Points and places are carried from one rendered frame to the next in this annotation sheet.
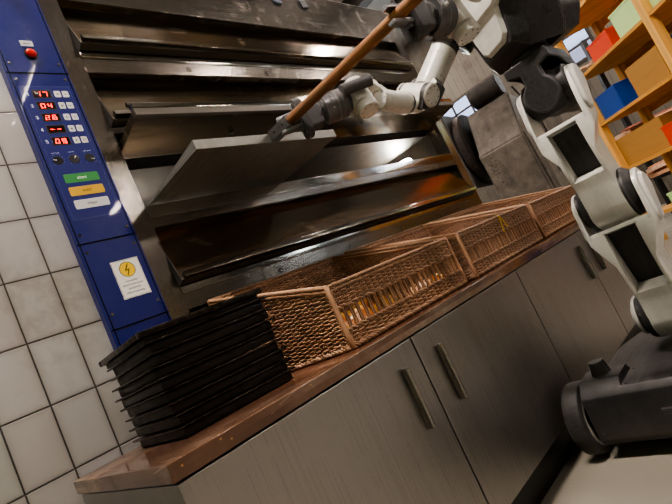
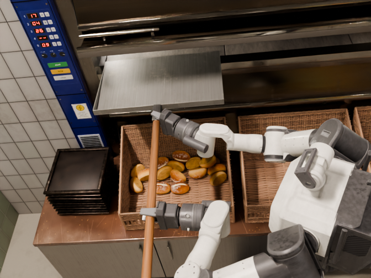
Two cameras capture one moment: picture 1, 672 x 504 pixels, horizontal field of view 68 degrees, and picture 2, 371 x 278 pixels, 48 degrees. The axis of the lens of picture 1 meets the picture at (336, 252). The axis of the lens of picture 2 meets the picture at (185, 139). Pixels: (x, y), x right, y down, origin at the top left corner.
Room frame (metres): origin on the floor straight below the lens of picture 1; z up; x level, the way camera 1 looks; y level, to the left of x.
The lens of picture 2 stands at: (0.76, -1.04, 2.39)
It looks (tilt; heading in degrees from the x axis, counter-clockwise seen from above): 48 degrees down; 54
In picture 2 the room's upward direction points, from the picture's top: 10 degrees counter-clockwise
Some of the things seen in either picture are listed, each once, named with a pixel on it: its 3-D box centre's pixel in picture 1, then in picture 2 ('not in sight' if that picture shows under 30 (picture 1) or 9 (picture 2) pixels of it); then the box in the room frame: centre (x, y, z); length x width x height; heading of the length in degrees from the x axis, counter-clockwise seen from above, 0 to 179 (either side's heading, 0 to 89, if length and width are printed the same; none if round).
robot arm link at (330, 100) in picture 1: (317, 112); (177, 126); (1.40, -0.12, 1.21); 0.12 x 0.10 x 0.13; 101
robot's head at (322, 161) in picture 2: not in sight; (316, 166); (1.40, -0.72, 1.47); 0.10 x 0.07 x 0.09; 18
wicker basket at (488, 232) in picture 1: (444, 245); (297, 164); (1.88, -0.38, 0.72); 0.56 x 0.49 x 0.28; 136
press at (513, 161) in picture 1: (523, 170); not in sight; (6.48, -2.69, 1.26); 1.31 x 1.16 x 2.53; 132
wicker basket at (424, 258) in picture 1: (339, 291); (175, 172); (1.45, 0.04, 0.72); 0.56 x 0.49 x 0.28; 137
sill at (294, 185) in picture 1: (342, 179); (288, 57); (2.07, -0.16, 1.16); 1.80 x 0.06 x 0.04; 136
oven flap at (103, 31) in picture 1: (283, 45); not in sight; (2.05, -0.17, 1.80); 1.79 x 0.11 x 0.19; 136
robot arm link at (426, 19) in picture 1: (422, 16); (176, 217); (1.12, -0.42, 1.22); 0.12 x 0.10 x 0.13; 129
